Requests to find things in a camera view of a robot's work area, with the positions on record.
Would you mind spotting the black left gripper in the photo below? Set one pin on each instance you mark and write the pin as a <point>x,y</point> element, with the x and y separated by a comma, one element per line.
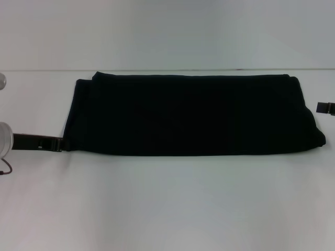
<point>36,142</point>

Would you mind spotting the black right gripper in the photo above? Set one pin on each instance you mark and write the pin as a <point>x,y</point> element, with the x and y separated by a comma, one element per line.
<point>331,108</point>

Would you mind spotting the black shirt with FREE print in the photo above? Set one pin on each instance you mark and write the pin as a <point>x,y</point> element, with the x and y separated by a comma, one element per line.
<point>193,115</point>

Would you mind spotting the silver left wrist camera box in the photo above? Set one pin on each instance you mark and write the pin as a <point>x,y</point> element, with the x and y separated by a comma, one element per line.
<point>2,81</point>

